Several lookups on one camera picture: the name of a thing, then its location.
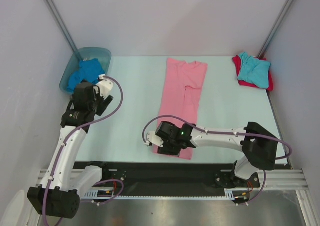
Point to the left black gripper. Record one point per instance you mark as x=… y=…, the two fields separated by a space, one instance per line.
x=103 y=102

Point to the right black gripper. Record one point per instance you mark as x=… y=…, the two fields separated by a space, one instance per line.
x=169 y=150

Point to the pink t shirt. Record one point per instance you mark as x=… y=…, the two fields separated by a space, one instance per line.
x=183 y=88

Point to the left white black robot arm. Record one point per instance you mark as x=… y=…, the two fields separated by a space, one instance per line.
x=58 y=194

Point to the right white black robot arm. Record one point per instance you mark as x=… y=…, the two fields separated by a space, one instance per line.
x=257 y=144

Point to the blue crumpled t shirt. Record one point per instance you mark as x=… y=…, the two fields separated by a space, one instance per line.
x=88 y=70

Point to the teal plastic bin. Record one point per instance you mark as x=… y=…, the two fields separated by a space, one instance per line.
x=86 y=53

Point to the teal folded t shirt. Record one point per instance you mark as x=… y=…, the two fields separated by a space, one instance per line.
x=254 y=70

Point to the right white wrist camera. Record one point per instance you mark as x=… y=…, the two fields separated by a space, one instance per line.
x=153 y=139

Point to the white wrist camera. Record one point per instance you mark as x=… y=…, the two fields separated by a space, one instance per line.
x=153 y=139
x=105 y=85

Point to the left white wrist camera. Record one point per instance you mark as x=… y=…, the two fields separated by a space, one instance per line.
x=105 y=85

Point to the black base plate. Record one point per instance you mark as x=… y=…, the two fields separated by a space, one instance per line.
x=171 y=179

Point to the right slotted cable duct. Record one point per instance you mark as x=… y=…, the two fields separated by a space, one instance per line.
x=238 y=193

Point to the slotted cable duct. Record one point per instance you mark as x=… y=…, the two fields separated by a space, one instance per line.
x=99 y=194
x=238 y=193

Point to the left aluminium corner post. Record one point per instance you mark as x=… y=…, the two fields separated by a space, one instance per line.
x=61 y=24

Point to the aluminium corner post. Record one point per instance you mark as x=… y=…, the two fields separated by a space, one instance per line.
x=276 y=26
x=61 y=24

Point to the left slotted cable duct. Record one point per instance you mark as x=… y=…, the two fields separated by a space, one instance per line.
x=99 y=194

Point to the front aluminium rail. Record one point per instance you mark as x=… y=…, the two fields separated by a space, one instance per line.
x=275 y=180

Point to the right aluminium corner post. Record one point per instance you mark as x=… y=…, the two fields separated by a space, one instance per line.
x=276 y=26

